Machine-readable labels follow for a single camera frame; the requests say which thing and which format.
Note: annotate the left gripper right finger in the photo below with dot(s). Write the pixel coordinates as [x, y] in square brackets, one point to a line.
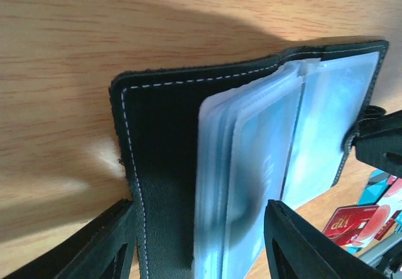
[296, 249]

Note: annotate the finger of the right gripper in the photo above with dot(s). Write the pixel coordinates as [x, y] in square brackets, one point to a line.
[376, 137]

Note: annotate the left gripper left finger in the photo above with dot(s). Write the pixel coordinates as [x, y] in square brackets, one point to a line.
[104, 248]

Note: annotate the black leather card holder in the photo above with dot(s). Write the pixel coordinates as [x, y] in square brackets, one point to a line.
[175, 129]

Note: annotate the blue card pile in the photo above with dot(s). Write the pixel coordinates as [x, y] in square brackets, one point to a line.
[334, 92]

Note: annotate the red VIP card lower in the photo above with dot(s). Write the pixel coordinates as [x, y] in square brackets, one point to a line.
[376, 222]

